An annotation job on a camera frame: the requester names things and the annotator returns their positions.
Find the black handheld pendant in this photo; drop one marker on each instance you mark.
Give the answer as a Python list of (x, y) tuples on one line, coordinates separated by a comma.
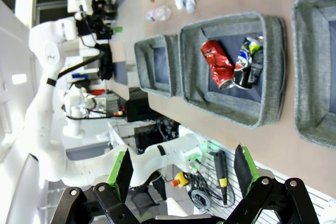
[(220, 163)]

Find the black computer case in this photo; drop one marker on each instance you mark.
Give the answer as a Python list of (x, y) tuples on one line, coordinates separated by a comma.
[(139, 106)]

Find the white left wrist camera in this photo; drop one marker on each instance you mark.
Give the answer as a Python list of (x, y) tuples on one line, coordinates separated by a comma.
[(86, 5)]

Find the black equipment box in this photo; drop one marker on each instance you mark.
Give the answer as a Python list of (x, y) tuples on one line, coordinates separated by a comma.
[(147, 137)]

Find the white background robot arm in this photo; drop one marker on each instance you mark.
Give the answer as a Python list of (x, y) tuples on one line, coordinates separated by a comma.
[(74, 113)]

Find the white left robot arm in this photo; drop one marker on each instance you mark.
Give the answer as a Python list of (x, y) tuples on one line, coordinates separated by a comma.
[(44, 129)]

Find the crushed black soda can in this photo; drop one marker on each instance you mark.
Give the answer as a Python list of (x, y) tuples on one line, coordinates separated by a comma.
[(249, 64)]

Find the grey fabric basket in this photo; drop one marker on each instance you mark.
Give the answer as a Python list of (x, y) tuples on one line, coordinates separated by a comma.
[(309, 64), (270, 77), (173, 64)]

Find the white slotted mounting plate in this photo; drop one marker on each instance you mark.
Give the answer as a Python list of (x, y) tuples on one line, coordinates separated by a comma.
[(324, 205)]

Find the crushed red soda can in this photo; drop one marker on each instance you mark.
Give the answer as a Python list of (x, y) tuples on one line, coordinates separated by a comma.
[(218, 61)]

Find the crumpled white paper ball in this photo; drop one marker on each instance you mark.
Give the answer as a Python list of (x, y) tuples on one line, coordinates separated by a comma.
[(185, 2)]

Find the yellow red emergency stop button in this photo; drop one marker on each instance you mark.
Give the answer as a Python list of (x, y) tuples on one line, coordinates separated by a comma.
[(179, 178)]

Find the black backpack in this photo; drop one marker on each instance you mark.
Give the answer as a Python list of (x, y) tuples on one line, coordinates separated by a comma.
[(106, 64)]

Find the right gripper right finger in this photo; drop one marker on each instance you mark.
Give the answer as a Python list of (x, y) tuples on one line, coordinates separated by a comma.
[(244, 171)]

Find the black office chair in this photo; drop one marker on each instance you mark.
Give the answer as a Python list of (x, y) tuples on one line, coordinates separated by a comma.
[(143, 203)]

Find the clear bottle with blue cap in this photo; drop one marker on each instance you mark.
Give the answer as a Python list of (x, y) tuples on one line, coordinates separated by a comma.
[(158, 14)]

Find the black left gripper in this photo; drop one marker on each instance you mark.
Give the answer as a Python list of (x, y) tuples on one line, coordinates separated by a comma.
[(101, 28)]

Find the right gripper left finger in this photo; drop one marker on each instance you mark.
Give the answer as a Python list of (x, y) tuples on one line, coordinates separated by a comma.
[(123, 176)]

